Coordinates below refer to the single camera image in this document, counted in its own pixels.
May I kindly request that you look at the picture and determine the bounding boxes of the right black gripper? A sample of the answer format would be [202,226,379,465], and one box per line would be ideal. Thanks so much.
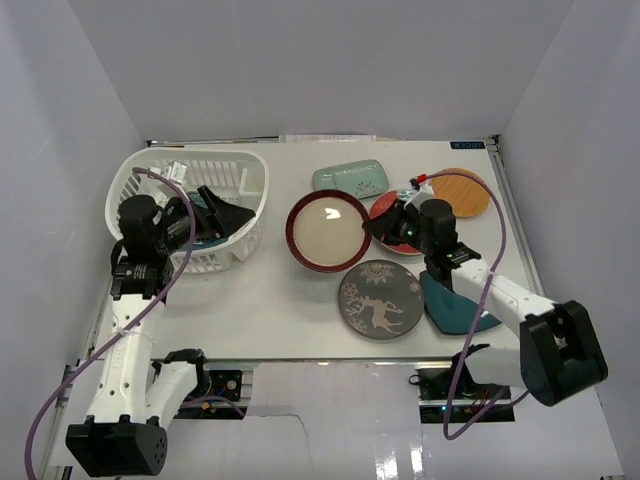
[362,199,433,256]

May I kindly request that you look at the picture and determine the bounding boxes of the teal scalloped round plate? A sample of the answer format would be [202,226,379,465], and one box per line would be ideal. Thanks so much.
[188,191,228,250]

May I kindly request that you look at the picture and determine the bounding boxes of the red rimmed beige plate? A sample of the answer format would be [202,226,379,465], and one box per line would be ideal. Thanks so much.
[284,190,372,273]

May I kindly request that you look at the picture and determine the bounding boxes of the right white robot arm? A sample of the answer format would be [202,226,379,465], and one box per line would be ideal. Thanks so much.
[363,199,609,406]

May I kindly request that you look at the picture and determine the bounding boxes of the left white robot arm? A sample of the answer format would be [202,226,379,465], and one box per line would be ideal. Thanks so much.
[65,186,255,478]

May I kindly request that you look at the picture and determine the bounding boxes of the white plastic dish bin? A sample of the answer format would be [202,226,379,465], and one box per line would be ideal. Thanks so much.
[105,147,269,274]

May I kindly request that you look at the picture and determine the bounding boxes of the red and teal floral plate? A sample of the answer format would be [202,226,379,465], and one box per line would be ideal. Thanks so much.
[369,190,421,257]

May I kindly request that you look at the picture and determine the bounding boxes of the light green rectangular plate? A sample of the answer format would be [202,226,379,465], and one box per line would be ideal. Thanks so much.
[312,159,390,199]

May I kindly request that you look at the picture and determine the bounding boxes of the grey deer pattern plate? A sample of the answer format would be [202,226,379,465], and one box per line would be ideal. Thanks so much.
[338,260,424,341]

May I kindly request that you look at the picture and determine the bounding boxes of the orange woven round plate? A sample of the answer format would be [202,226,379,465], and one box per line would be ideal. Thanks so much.
[431,167,491,218]

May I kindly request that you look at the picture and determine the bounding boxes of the dark teal angular plate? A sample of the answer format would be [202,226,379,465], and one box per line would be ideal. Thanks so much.
[420,271,477,335]

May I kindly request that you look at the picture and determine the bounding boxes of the blue label sticker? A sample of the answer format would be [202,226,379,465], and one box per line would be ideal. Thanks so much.
[450,141,486,150]

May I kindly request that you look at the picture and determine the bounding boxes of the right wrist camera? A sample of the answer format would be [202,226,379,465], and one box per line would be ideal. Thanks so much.
[396,174,435,209]

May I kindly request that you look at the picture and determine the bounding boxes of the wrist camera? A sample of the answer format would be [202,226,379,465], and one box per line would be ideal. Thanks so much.
[160,161,188,187]
[396,174,435,209]

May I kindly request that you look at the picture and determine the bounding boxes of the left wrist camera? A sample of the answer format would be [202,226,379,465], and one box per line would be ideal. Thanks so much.
[160,161,188,187]

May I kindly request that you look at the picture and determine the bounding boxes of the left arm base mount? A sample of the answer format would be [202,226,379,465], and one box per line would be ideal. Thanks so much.
[175,370,253,420]

